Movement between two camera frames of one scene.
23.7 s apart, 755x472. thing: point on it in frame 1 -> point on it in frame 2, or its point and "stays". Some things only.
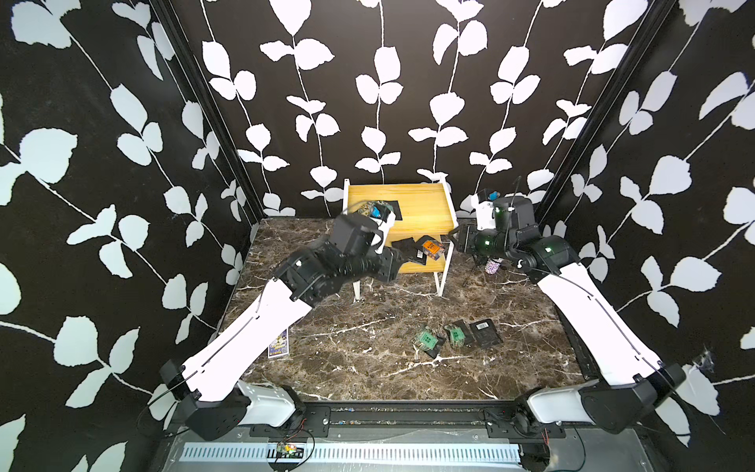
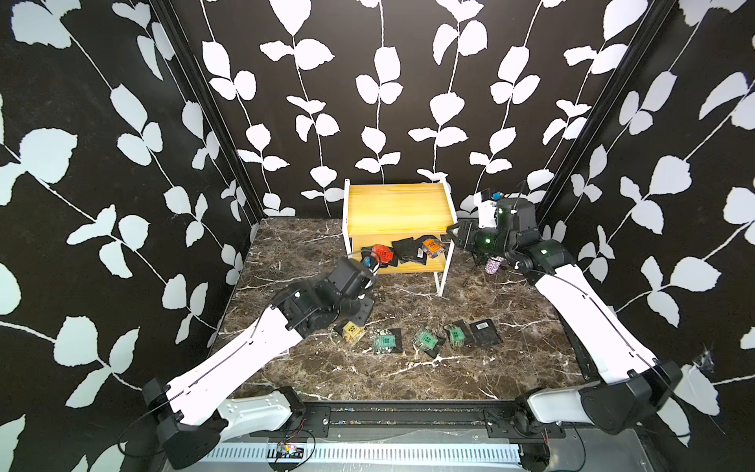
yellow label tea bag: x=365 y=209 -> x=352 y=332
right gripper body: x=468 y=239 stays
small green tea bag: x=457 y=334 stays
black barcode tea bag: x=485 y=333 stays
